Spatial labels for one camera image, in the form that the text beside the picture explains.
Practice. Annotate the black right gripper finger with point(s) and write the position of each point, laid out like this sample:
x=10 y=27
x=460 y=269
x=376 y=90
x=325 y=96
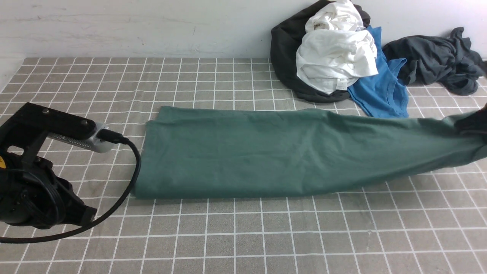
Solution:
x=474 y=124

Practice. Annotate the dark grey crumpled garment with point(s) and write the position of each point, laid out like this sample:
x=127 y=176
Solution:
x=449 y=61

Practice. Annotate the green long-sleeve shirt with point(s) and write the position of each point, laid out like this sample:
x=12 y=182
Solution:
x=202 y=153

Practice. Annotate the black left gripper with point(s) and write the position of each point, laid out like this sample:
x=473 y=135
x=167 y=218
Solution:
x=31 y=193

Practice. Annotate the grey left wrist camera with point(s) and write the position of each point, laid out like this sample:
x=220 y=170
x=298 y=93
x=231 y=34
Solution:
x=93 y=143

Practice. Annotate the black garment in pile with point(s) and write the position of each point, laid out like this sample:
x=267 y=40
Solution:
x=286 y=38

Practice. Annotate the blue t-shirt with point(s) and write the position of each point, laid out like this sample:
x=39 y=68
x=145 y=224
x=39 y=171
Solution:
x=382 y=95

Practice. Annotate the white crumpled shirt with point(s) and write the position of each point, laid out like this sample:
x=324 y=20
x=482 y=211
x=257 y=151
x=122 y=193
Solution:
x=336 y=50

